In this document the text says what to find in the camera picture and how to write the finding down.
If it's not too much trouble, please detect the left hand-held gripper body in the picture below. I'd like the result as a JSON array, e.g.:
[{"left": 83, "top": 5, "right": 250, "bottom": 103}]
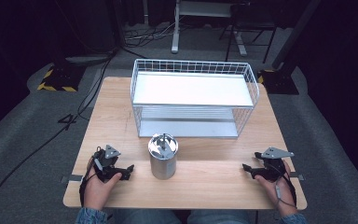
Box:
[{"left": 92, "top": 144, "right": 122, "bottom": 183}]

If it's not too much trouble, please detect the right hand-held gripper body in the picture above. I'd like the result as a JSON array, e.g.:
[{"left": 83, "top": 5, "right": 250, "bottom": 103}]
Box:
[{"left": 254, "top": 147, "right": 296, "bottom": 183}]

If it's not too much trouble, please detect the stainless steel canister with lid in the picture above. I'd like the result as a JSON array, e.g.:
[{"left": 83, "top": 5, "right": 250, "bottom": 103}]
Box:
[{"left": 147, "top": 133, "right": 180, "bottom": 181}]

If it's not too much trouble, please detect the white wire shelf rack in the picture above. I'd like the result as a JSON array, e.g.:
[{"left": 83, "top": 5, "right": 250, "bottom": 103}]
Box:
[{"left": 130, "top": 58, "right": 261, "bottom": 139}]

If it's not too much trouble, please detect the person's right hand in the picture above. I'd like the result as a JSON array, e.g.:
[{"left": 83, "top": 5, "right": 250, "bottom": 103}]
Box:
[{"left": 255, "top": 160, "right": 298, "bottom": 217}]

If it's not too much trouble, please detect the person's left hand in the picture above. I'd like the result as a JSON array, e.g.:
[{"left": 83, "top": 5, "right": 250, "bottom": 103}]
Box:
[{"left": 83, "top": 157, "right": 123, "bottom": 211}]

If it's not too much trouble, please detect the grey tape strip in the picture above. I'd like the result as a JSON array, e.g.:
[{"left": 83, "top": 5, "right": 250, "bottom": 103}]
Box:
[
  {"left": 60, "top": 174, "right": 84, "bottom": 185},
  {"left": 288, "top": 171, "right": 306, "bottom": 182}
]

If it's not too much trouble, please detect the black yellow striped stand base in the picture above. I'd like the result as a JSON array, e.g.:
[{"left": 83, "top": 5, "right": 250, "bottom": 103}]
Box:
[
  {"left": 36, "top": 63, "right": 87, "bottom": 93},
  {"left": 256, "top": 68, "right": 300, "bottom": 96}
]

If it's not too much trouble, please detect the dark slanted stand pole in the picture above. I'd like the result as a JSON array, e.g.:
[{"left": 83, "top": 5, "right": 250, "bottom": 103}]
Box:
[{"left": 271, "top": 0, "right": 323, "bottom": 71}]

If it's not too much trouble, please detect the black chair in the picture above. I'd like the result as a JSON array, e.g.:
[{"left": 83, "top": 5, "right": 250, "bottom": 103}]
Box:
[{"left": 218, "top": 2, "right": 278, "bottom": 64}]

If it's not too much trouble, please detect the grey right gripper cable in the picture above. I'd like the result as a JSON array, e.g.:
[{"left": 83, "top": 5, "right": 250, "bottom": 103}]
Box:
[{"left": 272, "top": 172, "right": 298, "bottom": 209}]

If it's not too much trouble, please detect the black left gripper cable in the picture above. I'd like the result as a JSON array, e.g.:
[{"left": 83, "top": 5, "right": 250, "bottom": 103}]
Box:
[{"left": 78, "top": 158, "right": 98, "bottom": 208}]

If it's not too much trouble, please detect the long black floor cable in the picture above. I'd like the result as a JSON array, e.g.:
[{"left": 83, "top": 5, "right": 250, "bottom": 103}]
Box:
[{"left": 0, "top": 54, "right": 117, "bottom": 218}]

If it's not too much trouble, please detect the bundle of floor cables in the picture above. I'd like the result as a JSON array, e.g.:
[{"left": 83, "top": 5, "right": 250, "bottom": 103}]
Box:
[{"left": 122, "top": 21, "right": 181, "bottom": 49}]

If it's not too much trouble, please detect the white desk frame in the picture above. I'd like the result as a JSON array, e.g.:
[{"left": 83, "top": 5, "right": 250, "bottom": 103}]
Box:
[{"left": 171, "top": 0, "right": 249, "bottom": 57}]

